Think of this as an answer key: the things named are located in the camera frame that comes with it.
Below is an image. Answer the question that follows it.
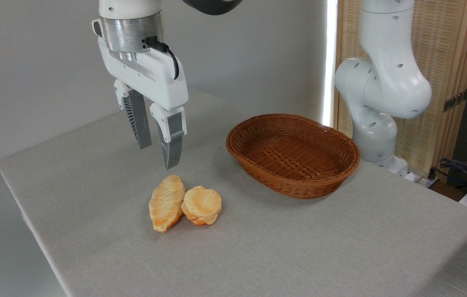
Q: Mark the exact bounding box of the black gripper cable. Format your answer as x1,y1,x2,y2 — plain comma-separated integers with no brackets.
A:
145,37,180,80

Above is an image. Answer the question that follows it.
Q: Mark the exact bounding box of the brown wicker basket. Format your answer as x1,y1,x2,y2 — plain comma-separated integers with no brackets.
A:
226,113,361,199

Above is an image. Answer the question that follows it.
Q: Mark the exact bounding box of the dark metal screen hinge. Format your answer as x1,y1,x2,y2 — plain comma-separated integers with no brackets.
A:
443,87,467,113

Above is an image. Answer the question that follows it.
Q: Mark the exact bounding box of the grey tablecloth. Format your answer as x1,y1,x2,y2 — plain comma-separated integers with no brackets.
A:
0,87,467,297

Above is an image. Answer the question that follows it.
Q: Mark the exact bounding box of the long golden bread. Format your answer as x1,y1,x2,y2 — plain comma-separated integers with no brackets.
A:
149,174,186,233

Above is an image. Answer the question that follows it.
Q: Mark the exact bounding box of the white power strip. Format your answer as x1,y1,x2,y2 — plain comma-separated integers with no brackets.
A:
412,173,440,189

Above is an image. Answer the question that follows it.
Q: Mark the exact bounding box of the black cable bundle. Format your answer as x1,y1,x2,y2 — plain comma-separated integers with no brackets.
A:
428,158,467,195

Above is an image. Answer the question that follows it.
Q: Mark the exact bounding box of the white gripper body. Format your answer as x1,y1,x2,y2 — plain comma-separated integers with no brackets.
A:
97,37,189,111

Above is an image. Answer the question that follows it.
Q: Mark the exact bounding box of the round golden bread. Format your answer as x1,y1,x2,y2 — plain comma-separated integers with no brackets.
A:
181,186,222,226

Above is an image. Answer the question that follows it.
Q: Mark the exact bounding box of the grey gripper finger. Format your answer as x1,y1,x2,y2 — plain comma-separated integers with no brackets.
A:
149,103,187,170
113,79,152,150

